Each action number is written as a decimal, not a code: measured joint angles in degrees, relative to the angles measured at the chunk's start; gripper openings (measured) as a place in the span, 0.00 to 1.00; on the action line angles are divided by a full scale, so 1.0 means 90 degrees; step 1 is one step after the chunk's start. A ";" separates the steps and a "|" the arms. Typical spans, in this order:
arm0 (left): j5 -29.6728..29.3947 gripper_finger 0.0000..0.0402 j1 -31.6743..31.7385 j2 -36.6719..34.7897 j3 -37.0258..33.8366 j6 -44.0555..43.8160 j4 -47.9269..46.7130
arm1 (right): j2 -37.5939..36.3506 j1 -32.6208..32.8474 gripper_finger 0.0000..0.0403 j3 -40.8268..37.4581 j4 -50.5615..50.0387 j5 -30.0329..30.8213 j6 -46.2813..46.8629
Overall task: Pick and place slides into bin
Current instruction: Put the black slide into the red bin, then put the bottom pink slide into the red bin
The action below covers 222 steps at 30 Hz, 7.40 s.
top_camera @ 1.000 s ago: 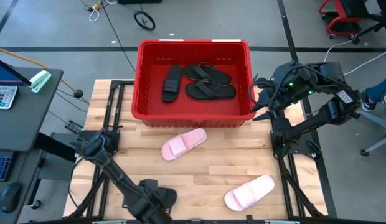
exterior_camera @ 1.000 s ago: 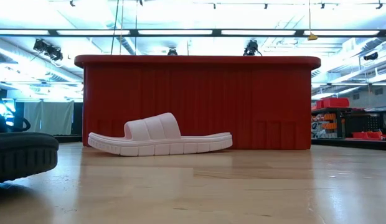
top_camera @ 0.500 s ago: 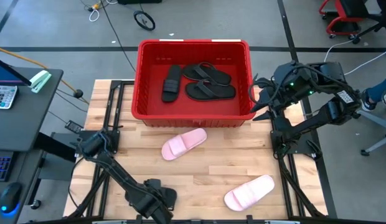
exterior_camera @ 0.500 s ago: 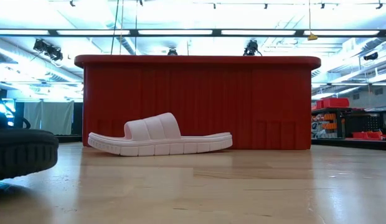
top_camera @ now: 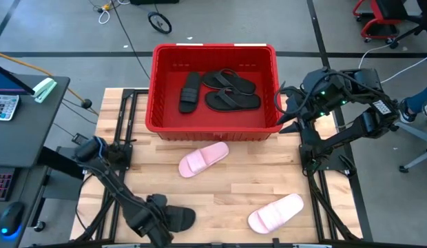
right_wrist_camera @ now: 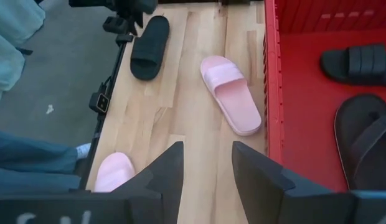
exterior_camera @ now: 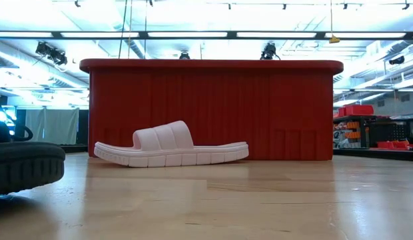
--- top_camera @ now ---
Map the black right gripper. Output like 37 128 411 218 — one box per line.
275 68 338 136

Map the black slide sandal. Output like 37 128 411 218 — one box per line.
165 205 197 233
178 71 202 114

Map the black flip-flop sandal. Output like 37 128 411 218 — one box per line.
201 68 257 96
204 87 262 113

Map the pink slide sandal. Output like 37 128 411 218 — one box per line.
178 141 230 179
247 193 305 235

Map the red plastic bin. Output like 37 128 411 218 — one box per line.
145 43 284 142

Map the black desk base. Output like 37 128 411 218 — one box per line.
36 146 85 180

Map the grey office chair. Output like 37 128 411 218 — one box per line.
392 120 427 174

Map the person's leg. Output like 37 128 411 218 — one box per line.
404 81 427 114

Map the red cart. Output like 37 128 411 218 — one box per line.
353 0 406 44

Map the black computer mouse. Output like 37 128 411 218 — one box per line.
0 201 25 238

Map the black office chair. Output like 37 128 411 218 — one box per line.
388 0 427 63

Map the black desk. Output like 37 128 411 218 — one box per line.
0 74 72 248

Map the backlit keyboard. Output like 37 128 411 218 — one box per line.
0 167 17 203

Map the mint green stapler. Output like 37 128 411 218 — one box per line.
32 77 58 104

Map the grey calculator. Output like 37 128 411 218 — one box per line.
0 94 21 122

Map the black box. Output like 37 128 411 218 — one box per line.
129 0 180 6

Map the computer monitor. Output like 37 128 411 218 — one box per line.
0 61 36 96

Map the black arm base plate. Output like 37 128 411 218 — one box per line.
83 146 134 172
298 143 354 174

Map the black aluminium table frame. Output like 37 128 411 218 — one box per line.
75 87 364 248

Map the long white cable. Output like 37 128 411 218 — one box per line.
357 43 427 85

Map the black coiled cable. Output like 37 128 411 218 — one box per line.
147 11 173 35

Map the long black floor cable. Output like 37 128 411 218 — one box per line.
110 0 152 81

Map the white looped cable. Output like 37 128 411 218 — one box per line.
98 8 112 25

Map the orange cable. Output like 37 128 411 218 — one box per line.
0 50 99 116

